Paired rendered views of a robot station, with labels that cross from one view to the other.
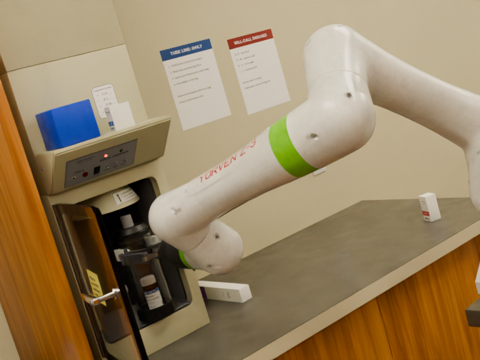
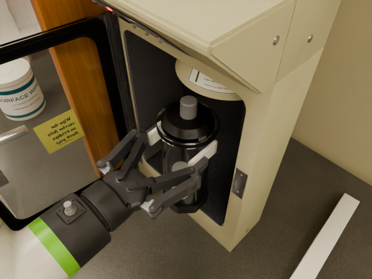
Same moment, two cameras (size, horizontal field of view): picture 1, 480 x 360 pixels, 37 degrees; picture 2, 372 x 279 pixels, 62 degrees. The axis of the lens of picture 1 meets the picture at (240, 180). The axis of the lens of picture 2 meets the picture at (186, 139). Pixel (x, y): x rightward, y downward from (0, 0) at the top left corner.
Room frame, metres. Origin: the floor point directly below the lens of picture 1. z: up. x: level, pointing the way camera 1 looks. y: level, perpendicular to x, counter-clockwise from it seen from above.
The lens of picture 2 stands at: (1.75, -0.07, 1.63)
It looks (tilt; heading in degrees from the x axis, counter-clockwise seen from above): 48 degrees down; 80
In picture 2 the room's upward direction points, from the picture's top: straight up
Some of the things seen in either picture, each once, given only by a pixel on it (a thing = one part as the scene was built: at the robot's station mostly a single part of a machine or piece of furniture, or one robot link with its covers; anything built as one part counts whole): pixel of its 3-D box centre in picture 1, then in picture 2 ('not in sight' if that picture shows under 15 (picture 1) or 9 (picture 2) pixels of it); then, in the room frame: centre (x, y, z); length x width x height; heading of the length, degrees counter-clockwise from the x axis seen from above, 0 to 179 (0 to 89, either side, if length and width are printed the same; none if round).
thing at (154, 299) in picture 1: (143, 271); (186, 160); (1.81, 0.30, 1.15); 0.11 x 0.11 x 0.21
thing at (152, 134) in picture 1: (110, 154); (137, 10); (1.75, 0.28, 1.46); 0.32 x 0.11 x 0.10; 125
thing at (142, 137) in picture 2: (145, 253); (133, 159); (1.71, 0.27, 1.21); 0.11 x 0.01 x 0.04; 66
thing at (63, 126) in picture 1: (68, 125); not in sight; (1.70, 0.35, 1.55); 0.10 x 0.10 x 0.09; 35
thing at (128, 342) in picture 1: (101, 290); (50, 139); (1.56, 0.36, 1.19); 0.30 x 0.01 x 0.40; 27
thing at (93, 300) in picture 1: (97, 296); not in sight; (1.48, 0.35, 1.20); 0.10 x 0.05 x 0.03; 27
